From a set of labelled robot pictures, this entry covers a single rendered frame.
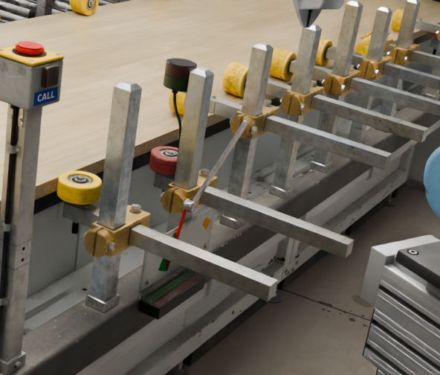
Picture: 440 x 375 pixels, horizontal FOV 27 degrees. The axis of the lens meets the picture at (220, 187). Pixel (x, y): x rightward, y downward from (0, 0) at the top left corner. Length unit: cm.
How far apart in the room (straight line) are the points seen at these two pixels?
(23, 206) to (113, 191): 26
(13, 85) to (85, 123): 72
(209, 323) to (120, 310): 107
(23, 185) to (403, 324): 60
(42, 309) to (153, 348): 76
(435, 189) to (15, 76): 58
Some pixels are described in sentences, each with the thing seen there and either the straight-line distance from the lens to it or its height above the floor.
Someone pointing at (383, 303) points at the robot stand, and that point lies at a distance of 146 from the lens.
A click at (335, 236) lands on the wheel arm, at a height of 86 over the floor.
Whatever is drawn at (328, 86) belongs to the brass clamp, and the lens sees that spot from 245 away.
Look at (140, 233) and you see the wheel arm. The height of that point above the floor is 86.
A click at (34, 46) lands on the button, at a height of 123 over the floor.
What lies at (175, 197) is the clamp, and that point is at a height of 86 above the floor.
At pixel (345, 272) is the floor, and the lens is 361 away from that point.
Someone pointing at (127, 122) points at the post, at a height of 107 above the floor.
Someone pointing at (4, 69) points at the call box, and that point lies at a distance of 133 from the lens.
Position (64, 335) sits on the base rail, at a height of 70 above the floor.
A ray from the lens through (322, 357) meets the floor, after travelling 305.
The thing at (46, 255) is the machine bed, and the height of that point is 69.
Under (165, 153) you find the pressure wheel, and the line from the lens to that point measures 191.
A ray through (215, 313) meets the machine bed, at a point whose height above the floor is 17.
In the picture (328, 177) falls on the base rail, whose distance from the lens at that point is 253.
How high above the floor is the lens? 159
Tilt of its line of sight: 23 degrees down
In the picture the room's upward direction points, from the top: 10 degrees clockwise
